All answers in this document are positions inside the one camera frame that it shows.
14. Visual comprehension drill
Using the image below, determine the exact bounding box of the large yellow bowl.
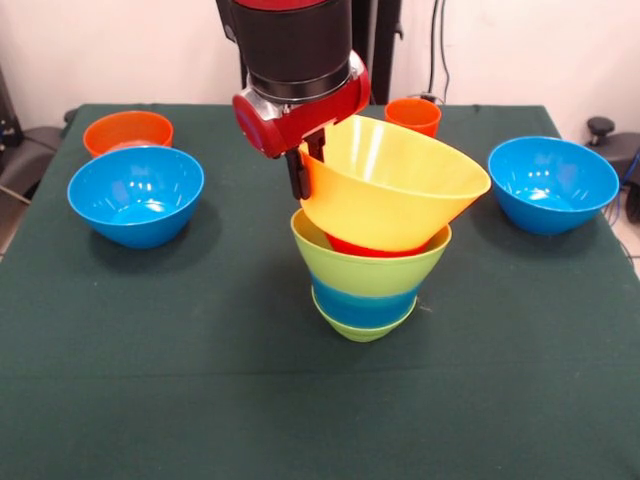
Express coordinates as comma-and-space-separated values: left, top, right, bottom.
297, 114, 493, 253

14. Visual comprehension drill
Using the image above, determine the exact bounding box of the orange bowl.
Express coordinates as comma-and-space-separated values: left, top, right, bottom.
82, 110, 175, 159

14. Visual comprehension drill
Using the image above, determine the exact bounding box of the grey base leg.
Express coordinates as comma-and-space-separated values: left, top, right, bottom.
0, 127, 64, 189

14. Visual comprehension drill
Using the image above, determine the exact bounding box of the black chair base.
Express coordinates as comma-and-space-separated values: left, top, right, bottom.
582, 116, 640, 224

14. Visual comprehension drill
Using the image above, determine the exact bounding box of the small pink bowl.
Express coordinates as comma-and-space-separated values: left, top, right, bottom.
324, 232, 431, 259

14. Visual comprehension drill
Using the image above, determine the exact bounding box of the orange cup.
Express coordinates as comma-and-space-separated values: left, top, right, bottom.
384, 97, 443, 139

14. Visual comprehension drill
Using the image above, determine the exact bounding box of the blue cable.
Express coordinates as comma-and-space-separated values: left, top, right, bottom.
604, 149, 640, 226

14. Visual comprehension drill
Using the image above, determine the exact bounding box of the small ribbed blue bowl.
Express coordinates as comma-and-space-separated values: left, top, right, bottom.
309, 272, 419, 330

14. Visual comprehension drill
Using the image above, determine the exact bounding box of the small green bowl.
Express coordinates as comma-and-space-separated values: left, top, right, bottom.
310, 289, 419, 344

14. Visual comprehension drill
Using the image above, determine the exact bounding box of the dark green table cloth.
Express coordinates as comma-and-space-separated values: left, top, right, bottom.
0, 102, 640, 480

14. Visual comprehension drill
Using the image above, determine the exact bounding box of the black hanging cable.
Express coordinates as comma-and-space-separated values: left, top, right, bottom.
427, 0, 454, 104

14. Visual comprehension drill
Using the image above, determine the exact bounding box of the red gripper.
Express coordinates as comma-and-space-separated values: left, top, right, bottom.
231, 49, 371, 200

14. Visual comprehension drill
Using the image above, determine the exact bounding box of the large green bowl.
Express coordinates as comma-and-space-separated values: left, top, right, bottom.
290, 208, 453, 302

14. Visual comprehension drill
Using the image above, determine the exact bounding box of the large blue bowl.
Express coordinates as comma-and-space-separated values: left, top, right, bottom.
66, 145, 206, 250
487, 136, 621, 237

